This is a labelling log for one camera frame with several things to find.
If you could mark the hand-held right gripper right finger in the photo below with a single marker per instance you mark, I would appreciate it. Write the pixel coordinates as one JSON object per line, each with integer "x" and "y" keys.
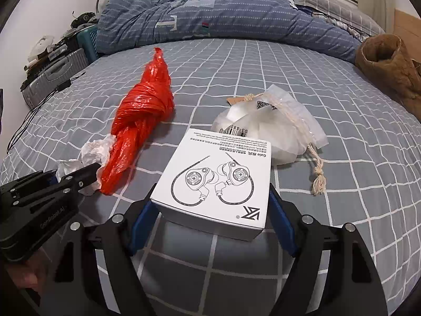
{"x": 281, "y": 223}

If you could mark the brown paper tag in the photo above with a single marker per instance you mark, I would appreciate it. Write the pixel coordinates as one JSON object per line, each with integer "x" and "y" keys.
{"x": 234, "y": 100}

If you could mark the grey ribbed suitcase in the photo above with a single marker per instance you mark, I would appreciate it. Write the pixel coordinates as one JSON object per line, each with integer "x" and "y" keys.
{"x": 56, "y": 75}

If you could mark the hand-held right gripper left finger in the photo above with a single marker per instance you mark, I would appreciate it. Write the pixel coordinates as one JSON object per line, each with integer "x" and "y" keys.
{"x": 141, "y": 227}

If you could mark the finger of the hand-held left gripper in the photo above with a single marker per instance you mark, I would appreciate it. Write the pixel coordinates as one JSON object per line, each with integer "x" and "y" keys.
{"x": 33, "y": 182}
{"x": 82, "y": 176}

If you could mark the grey checked bed sheet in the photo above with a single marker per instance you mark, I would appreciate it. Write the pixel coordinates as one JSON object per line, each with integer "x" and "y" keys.
{"x": 230, "y": 72}

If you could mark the grey checked pillow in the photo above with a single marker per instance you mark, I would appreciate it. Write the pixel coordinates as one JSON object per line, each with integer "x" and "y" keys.
{"x": 338, "y": 6}

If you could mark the white tissue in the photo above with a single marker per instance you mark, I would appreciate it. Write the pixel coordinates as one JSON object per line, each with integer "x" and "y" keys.
{"x": 95, "y": 151}

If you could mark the translucent white plastic bag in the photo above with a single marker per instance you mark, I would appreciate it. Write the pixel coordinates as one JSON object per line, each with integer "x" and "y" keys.
{"x": 286, "y": 131}

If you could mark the teal plastic stool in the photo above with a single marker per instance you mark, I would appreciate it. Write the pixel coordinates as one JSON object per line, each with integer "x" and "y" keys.
{"x": 88, "y": 42}

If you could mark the white earphone box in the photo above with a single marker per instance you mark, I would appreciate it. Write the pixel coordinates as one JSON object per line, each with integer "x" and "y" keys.
{"x": 210, "y": 177}

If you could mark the person's left hand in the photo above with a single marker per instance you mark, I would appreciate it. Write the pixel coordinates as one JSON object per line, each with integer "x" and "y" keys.
{"x": 33, "y": 276}

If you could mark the brown fleece garment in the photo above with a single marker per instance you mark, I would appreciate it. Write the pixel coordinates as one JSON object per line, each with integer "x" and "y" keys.
{"x": 391, "y": 69}

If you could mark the knotted red plastic bag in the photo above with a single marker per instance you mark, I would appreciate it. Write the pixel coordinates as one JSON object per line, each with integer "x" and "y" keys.
{"x": 144, "y": 105}

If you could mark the blue striped quilt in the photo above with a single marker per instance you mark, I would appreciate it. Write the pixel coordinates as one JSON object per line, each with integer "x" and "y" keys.
{"x": 230, "y": 16}

